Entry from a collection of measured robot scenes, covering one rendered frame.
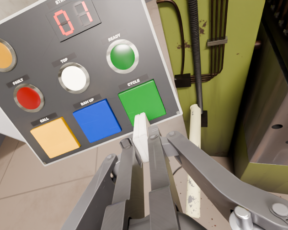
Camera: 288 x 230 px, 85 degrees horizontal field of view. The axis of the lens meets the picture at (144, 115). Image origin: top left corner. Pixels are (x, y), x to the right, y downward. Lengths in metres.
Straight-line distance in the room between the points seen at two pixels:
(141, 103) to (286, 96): 0.32
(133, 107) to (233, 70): 0.43
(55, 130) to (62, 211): 1.34
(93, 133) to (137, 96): 0.12
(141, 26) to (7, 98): 0.29
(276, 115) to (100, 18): 0.46
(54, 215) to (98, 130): 1.43
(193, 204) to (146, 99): 0.40
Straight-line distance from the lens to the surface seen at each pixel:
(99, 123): 0.33
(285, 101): 0.48
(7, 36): 0.38
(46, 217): 1.77
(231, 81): 0.68
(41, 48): 0.35
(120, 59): 0.30
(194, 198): 0.59
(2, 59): 0.39
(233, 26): 0.56
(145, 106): 0.31
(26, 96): 0.38
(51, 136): 0.38
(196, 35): 0.53
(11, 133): 2.46
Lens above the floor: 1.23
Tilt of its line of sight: 49 degrees down
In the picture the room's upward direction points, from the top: 29 degrees counter-clockwise
